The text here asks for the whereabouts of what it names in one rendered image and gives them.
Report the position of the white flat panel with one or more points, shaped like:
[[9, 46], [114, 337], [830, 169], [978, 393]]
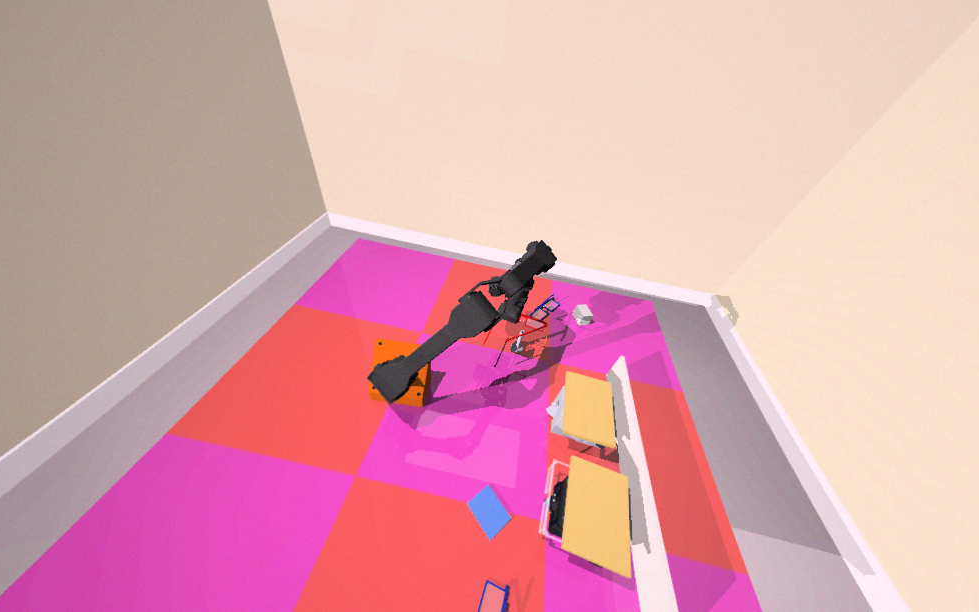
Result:
[[653, 579]]

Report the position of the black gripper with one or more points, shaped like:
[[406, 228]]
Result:
[[517, 304]]

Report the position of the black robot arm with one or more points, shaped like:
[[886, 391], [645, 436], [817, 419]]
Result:
[[469, 318]]

